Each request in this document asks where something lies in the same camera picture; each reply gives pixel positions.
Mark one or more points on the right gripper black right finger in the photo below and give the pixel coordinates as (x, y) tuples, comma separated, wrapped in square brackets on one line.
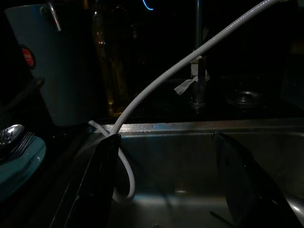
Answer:
[(244, 190)]

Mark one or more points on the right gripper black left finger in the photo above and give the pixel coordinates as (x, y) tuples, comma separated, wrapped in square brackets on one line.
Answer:
[(95, 185)]

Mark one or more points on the silver metal fork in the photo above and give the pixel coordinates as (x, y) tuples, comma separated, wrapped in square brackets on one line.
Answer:
[(25, 141)]

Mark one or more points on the silver metal spoon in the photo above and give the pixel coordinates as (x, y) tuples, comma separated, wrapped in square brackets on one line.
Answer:
[(13, 131)]

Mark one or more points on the metal kitchen faucet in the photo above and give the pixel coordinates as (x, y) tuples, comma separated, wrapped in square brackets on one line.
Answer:
[(200, 80)]

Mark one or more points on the stainless steel sink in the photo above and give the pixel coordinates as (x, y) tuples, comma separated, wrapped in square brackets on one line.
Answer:
[(178, 161)]

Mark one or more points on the light blue plate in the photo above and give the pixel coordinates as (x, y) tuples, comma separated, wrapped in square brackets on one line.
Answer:
[(21, 166)]

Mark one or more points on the yellow oil glass bottle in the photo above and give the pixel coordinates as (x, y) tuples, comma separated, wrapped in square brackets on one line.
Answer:
[(114, 71)]

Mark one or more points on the grey water jug red logo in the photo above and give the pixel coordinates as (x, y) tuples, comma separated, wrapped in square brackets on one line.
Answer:
[(66, 71)]

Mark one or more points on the white tape strip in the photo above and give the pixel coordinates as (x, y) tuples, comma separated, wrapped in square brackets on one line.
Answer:
[(184, 86)]

